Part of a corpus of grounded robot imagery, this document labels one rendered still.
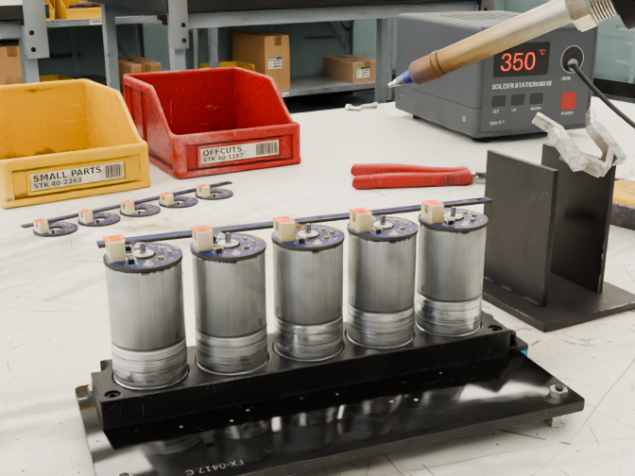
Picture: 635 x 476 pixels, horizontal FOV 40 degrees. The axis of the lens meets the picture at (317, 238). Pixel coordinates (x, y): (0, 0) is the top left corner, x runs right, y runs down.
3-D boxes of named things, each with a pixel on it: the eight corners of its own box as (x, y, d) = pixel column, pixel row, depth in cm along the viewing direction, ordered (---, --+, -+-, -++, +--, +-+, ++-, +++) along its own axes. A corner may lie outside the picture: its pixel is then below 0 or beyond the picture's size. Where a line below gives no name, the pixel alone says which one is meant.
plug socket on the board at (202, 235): (221, 249, 28) (220, 229, 28) (195, 253, 28) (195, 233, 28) (214, 242, 29) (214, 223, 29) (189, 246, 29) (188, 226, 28)
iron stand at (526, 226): (500, 382, 40) (609, 255, 33) (418, 237, 44) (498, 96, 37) (597, 355, 43) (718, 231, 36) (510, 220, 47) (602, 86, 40)
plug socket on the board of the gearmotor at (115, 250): (134, 261, 27) (133, 240, 27) (107, 263, 27) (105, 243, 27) (129, 252, 28) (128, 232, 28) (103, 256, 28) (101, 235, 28)
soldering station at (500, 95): (591, 136, 75) (602, 22, 72) (473, 146, 71) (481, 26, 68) (495, 107, 89) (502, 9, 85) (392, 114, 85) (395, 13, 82)
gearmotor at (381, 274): (424, 364, 32) (430, 229, 30) (362, 375, 31) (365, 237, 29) (394, 337, 34) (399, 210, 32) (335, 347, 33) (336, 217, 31)
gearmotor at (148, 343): (197, 405, 29) (189, 259, 27) (121, 419, 28) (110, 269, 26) (180, 373, 31) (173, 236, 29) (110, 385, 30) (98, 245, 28)
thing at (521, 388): (474, 343, 36) (476, 318, 36) (584, 429, 30) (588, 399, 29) (77, 414, 31) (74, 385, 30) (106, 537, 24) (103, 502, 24)
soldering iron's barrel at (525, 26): (415, 101, 27) (617, 18, 24) (396, 55, 27) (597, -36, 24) (428, 94, 29) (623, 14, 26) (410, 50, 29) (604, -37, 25)
